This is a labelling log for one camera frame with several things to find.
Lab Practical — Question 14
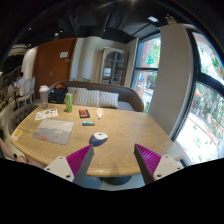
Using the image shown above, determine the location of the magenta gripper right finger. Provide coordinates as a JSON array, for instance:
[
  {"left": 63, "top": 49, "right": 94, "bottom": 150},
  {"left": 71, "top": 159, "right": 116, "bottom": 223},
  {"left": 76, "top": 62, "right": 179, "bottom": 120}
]
[{"left": 134, "top": 144, "right": 182, "bottom": 185}]

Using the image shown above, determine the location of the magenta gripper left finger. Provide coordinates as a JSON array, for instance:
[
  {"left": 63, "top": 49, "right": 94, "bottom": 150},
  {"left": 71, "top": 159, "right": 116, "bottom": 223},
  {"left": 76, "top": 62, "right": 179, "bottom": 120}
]
[{"left": 44, "top": 144, "right": 94, "bottom": 186}]

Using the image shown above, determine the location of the blue and white computer mouse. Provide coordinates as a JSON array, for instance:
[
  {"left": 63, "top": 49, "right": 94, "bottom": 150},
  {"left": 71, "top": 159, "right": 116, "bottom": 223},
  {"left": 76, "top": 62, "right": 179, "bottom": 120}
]
[{"left": 89, "top": 132, "right": 108, "bottom": 146}]

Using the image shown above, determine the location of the grey illustrated mouse pad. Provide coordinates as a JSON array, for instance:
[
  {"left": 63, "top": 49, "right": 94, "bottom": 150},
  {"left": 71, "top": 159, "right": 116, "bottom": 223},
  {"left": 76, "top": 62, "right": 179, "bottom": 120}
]
[{"left": 33, "top": 119, "right": 74, "bottom": 145}]

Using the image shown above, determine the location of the small teal box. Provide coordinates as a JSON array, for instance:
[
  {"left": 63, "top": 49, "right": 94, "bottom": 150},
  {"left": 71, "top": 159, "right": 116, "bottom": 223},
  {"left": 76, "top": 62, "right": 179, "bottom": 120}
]
[{"left": 82, "top": 121, "right": 95, "bottom": 126}]

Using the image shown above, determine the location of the black and red box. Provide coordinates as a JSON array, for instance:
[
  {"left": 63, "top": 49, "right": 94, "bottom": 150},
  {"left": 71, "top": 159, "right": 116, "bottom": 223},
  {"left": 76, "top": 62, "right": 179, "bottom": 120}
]
[{"left": 79, "top": 110, "right": 90, "bottom": 118}]

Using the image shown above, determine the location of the white sticker sheet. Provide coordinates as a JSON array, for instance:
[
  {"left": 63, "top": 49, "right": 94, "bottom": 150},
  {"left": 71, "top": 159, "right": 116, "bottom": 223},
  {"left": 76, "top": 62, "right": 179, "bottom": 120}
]
[{"left": 35, "top": 108, "right": 58, "bottom": 120}]

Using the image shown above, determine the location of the clear wine glass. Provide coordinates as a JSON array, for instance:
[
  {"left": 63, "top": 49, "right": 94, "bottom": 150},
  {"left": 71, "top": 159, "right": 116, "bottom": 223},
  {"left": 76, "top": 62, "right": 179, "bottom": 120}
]
[{"left": 96, "top": 108, "right": 104, "bottom": 119}]

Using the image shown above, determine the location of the yellow card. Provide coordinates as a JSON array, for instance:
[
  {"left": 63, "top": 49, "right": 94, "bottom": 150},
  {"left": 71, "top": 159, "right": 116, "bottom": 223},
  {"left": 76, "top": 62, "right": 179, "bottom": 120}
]
[{"left": 11, "top": 129, "right": 22, "bottom": 141}]

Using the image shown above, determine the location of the brown curved sofa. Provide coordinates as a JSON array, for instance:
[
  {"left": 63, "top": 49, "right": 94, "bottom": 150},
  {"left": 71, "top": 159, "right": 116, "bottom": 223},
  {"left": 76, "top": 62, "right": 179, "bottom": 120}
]
[{"left": 48, "top": 80, "right": 145, "bottom": 113}]

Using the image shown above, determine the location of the green bottle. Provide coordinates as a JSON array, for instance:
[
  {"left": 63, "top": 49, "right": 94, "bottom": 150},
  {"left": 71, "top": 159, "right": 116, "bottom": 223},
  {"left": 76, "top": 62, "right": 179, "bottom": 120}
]
[{"left": 65, "top": 93, "right": 73, "bottom": 112}]

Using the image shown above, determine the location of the striped cushion left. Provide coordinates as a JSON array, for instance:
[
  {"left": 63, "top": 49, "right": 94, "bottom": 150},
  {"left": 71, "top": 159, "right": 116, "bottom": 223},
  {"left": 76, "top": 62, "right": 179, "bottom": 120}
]
[{"left": 68, "top": 87, "right": 100, "bottom": 107}]

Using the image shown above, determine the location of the striped cushion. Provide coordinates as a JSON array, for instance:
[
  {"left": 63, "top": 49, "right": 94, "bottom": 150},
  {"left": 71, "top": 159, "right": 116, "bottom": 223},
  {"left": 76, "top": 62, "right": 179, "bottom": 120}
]
[
  {"left": 99, "top": 91, "right": 119, "bottom": 109},
  {"left": 68, "top": 87, "right": 100, "bottom": 107}
]

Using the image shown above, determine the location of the striped cushion right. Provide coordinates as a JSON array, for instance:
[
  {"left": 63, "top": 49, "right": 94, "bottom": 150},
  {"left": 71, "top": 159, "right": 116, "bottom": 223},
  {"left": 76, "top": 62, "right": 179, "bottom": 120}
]
[{"left": 99, "top": 91, "right": 119, "bottom": 109}]

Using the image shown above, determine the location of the grey tufted chair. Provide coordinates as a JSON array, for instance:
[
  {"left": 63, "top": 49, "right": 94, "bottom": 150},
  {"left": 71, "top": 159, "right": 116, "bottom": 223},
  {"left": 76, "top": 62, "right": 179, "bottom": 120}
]
[{"left": 8, "top": 104, "right": 37, "bottom": 134}]

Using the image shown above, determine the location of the black backpack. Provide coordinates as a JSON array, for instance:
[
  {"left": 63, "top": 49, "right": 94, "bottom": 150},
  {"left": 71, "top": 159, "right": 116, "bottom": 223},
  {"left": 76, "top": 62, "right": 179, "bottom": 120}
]
[{"left": 48, "top": 83, "right": 68, "bottom": 104}]

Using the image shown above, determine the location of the clear shaker bottle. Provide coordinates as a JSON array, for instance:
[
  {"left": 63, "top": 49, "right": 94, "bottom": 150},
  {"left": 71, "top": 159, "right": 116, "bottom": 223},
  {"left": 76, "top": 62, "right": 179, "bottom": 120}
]
[{"left": 39, "top": 85, "right": 49, "bottom": 109}]

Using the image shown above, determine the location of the seated person in white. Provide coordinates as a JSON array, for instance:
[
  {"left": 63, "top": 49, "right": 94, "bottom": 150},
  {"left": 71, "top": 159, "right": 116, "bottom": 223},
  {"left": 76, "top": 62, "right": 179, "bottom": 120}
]
[{"left": 16, "top": 72, "right": 26, "bottom": 97}]

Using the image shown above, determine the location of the arched glass cabinet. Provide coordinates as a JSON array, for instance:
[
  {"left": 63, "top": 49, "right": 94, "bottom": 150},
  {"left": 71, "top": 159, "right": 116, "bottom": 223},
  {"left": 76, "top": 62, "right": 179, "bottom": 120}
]
[{"left": 99, "top": 47, "right": 128, "bottom": 86}]

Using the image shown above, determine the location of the wooden door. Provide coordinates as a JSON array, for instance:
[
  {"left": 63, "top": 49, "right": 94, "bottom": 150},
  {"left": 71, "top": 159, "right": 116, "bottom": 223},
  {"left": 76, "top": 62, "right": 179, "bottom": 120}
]
[{"left": 33, "top": 38, "right": 77, "bottom": 91}]

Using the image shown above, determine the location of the dark table pedestal base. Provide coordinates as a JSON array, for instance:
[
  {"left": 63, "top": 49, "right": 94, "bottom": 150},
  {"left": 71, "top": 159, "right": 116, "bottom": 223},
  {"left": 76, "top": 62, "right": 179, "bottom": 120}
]
[{"left": 102, "top": 176, "right": 131, "bottom": 186}]

